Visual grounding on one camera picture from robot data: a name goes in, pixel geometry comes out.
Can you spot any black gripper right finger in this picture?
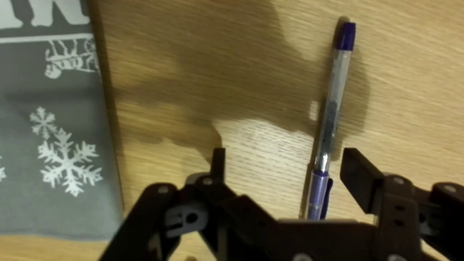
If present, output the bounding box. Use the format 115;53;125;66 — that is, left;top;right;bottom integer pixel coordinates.
340;147;464;261

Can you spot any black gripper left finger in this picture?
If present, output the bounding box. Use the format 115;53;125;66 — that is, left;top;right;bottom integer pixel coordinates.
99;147;282;261

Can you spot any silver black pen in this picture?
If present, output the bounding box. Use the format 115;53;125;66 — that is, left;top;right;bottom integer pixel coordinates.
300;21;358;223

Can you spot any grey snowflake folder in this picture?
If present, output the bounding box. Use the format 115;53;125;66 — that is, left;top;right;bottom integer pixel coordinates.
0;0;125;241

